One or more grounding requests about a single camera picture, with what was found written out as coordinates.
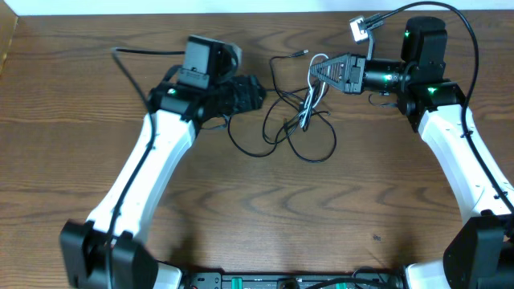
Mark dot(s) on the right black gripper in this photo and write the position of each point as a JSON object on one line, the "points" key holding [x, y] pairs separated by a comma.
{"points": [[352, 80]]}

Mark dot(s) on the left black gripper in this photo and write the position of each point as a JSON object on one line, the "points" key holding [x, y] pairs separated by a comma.
{"points": [[251, 95]]}

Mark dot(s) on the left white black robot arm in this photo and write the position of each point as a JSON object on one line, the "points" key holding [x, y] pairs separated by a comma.
{"points": [[108, 249]]}

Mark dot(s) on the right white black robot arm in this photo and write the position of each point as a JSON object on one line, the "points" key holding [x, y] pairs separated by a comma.
{"points": [[481, 254]]}

